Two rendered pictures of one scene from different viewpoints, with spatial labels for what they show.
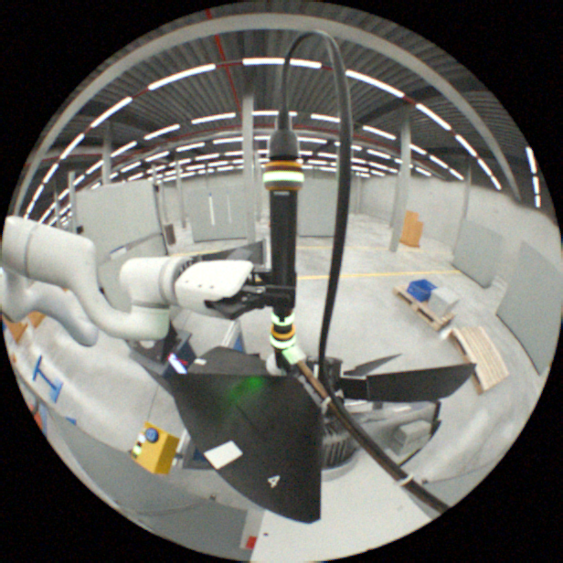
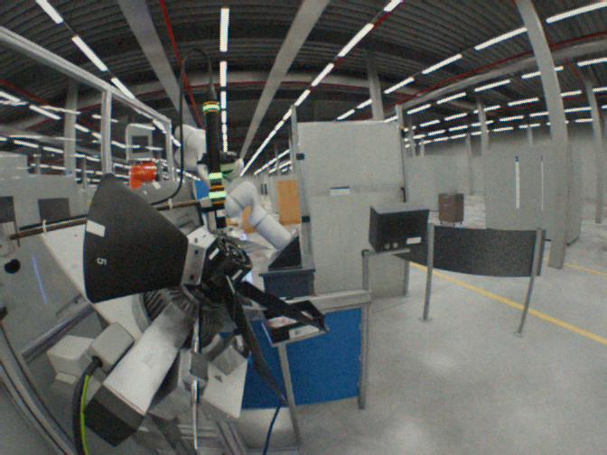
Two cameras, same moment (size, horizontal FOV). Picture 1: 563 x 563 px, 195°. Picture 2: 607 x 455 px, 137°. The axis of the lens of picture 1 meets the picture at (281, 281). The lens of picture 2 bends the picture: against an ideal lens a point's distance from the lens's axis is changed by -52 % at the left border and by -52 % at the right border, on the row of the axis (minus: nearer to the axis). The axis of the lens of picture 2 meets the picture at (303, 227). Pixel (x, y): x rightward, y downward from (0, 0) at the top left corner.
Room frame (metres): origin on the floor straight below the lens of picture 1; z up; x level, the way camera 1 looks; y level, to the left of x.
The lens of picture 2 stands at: (0.30, -0.70, 1.37)
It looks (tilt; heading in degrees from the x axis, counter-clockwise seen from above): 10 degrees down; 79
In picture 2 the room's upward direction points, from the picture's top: 5 degrees counter-clockwise
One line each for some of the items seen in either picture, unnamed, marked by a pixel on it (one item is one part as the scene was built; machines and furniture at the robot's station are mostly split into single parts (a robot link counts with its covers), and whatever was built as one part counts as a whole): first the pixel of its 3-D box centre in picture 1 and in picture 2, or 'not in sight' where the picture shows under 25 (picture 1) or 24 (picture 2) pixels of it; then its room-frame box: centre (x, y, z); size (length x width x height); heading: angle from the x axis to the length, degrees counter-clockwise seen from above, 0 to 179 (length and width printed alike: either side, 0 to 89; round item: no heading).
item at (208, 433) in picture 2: not in sight; (200, 432); (-0.04, -0.11, 0.56); 0.19 x 0.04 x 0.04; 174
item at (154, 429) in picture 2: not in sight; (145, 420); (-0.16, -0.19, 0.73); 0.15 x 0.09 x 0.22; 174
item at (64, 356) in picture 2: not in sight; (73, 361); (-0.40, -0.13, 0.92); 0.17 x 0.16 x 0.11; 174
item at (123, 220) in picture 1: (134, 260); (358, 207); (1.34, 1.68, 1.10); 1.21 x 0.06 x 2.20; 174
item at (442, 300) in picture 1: (443, 302); not in sight; (1.53, -2.79, 0.31); 0.60 x 0.42 x 0.33; 102
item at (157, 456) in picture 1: (156, 449); not in sight; (-0.06, 0.39, 1.02); 0.16 x 0.10 x 0.11; 174
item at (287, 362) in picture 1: (284, 357); (216, 215); (0.19, -0.01, 1.31); 0.09 x 0.07 x 0.10; 29
